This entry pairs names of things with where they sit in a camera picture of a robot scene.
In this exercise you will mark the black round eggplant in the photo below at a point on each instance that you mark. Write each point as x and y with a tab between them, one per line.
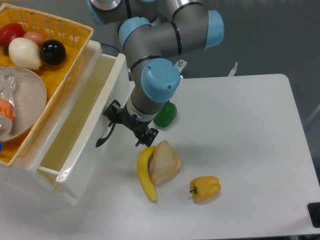
53	52

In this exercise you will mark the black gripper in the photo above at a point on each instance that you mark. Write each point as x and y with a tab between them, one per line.
134	120

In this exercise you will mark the white onion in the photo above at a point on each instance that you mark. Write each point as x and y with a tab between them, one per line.
25	53

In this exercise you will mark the clear plastic bottle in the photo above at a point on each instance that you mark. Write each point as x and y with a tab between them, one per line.
7	105

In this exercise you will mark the beige bowl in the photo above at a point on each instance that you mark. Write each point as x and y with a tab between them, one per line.
30	97

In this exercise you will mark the yellow woven basket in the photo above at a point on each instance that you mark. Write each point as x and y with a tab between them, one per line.
64	43

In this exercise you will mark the bread slice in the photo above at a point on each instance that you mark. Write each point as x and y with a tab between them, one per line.
165	163

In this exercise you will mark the yellow banana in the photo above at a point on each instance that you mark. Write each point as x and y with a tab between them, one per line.
142	169

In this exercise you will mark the red tomato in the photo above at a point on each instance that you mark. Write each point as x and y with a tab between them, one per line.
8	33

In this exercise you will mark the black top drawer handle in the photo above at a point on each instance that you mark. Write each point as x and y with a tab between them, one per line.
102	140

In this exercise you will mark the white top drawer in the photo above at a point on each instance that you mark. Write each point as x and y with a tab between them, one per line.
73	156

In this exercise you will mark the pink round fruit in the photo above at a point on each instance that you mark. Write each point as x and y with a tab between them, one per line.
36	37

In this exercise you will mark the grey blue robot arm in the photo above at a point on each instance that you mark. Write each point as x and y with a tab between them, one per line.
148	44

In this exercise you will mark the green bell pepper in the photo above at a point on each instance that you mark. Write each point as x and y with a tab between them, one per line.
166	115

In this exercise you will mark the white drawer cabinet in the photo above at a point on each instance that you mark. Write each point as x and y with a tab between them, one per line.
24	171

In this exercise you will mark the black object at edge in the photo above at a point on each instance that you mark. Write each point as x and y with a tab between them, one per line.
314	213

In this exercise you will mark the yellow bell pepper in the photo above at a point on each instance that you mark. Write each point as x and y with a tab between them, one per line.
204	188

